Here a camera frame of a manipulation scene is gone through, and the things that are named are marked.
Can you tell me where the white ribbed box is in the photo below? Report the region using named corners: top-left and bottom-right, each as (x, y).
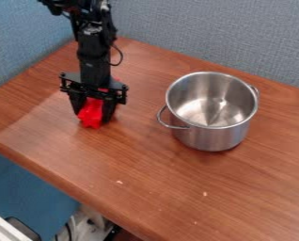
top-left (0, 217), bottom-right (42, 241)

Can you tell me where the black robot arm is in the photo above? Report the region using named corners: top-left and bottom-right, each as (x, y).
top-left (36, 0), bottom-right (128, 123)

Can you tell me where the red plastic block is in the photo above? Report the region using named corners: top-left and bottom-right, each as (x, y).
top-left (76, 77), bottom-right (122, 130)

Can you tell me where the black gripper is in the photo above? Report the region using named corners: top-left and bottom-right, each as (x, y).
top-left (59, 57), bottom-right (118, 123)

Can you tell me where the white equipment under table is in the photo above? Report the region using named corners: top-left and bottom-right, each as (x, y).
top-left (52, 205), bottom-right (115, 241)

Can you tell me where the metal pot with handles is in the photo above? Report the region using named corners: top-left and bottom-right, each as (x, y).
top-left (156, 72), bottom-right (260, 152)

